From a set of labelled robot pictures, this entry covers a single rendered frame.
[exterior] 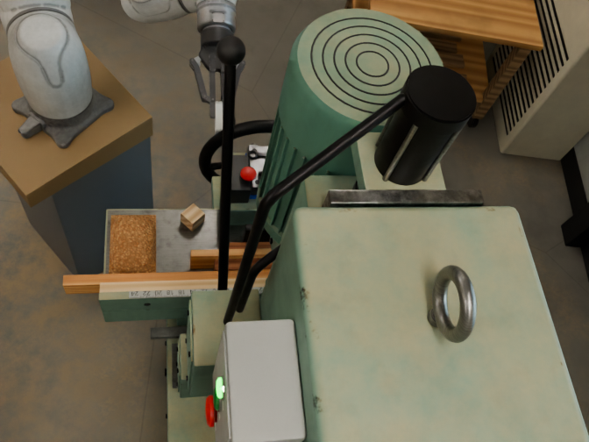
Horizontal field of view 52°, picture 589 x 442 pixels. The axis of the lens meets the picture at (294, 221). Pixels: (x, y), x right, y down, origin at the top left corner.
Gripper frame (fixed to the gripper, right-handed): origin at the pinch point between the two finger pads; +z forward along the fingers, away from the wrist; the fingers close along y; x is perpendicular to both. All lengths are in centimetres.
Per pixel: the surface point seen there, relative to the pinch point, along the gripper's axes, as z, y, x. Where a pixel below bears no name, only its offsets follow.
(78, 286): 37, -27, -20
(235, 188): 20.4, 0.9, -21.8
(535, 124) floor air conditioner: -26, 133, 80
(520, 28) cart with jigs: -55, 116, 57
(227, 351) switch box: 46, -7, -81
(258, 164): 15.0, 5.8, -18.9
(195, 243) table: 29.5, -6.2, -13.6
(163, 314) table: 42.9, -12.3, -15.3
